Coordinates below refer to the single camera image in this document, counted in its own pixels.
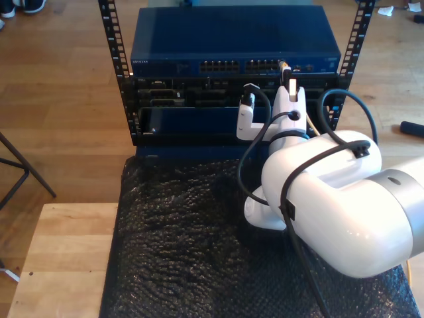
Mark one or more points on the blue recessed rack panel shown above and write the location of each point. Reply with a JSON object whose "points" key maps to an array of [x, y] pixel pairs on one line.
{"points": [[198, 119]]}

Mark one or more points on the black rack bar red light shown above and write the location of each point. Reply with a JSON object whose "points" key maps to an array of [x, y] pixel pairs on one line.
{"points": [[198, 139]]}

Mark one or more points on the black cylinder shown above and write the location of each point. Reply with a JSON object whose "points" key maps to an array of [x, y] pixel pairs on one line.
{"points": [[412, 129]]}

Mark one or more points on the small black object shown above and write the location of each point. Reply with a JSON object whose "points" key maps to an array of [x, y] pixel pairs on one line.
{"points": [[419, 19]]}

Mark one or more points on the black bubble mat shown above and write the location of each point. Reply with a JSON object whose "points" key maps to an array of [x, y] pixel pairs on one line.
{"points": [[182, 248]]}

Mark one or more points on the dark shoe white sole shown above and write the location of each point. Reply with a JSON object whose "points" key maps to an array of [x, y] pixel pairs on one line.
{"points": [[7, 12], [34, 6]]}

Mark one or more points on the pale shoe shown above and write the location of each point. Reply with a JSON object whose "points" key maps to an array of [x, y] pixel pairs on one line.
{"points": [[2, 24]]}

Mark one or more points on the white metal foot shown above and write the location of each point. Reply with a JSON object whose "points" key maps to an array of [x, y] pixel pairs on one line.
{"points": [[11, 275]]}

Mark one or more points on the black perforated rack post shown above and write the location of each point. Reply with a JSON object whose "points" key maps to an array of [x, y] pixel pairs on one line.
{"points": [[347, 77], [130, 112]]}

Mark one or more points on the blue network switch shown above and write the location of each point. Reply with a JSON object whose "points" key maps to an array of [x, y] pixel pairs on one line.
{"points": [[198, 33]]}

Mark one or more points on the blue rack base plate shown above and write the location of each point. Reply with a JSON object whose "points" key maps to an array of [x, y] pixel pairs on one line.
{"points": [[198, 151]]}

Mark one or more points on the black metal stool frame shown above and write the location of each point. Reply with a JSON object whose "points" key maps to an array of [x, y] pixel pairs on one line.
{"points": [[28, 165]]}

